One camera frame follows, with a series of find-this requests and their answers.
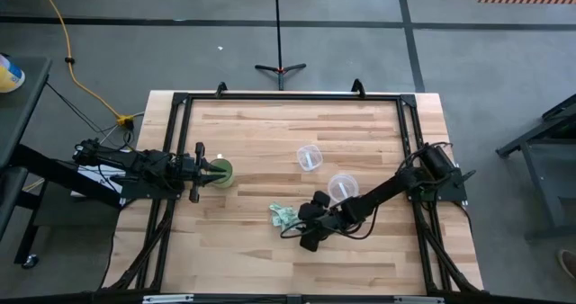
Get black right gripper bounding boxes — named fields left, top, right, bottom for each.
left=297, top=190, right=356, bottom=254

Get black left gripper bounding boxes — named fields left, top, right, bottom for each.
left=173, top=141, right=228, bottom=204

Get green plastic cup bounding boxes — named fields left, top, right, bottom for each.
left=207, top=157, right=235, bottom=189

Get round clear plastic container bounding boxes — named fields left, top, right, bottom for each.
left=327, top=174, right=360, bottom=203

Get square clear plastic container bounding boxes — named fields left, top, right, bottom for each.
left=296, top=144, right=324, bottom=173

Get white sheet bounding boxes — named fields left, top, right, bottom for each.
left=71, top=163, right=127, bottom=200

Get black tripod stand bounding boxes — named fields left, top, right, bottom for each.
left=254, top=0, right=308, bottom=92

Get black cart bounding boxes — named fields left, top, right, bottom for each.
left=0, top=55, right=127, bottom=269

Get yellow blue white tub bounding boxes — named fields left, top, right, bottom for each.
left=0, top=54, right=26, bottom=94

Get dark metal table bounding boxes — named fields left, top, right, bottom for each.
left=494, top=92, right=576, bottom=242

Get person's shoe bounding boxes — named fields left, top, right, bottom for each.
left=557, top=248, right=576, bottom=281

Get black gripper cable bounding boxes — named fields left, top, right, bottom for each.
left=279, top=204, right=380, bottom=242

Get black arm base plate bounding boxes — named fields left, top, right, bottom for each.
left=120, top=177, right=182, bottom=201
left=407, top=159, right=469, bottom=204

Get black aluminium table frame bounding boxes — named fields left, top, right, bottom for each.
left=96, top=90, right=485, bottom=304

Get silver bracket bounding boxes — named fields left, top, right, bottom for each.
left=142, top=294, right=194, bottom=304
left=394, top=296, right=446, bottom=304

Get thin black cables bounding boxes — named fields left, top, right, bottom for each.
left=44, top=81, right=136, bottom=137

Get yellow extension cable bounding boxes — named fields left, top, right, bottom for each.
left=22, top=0, right=136, bottom=192

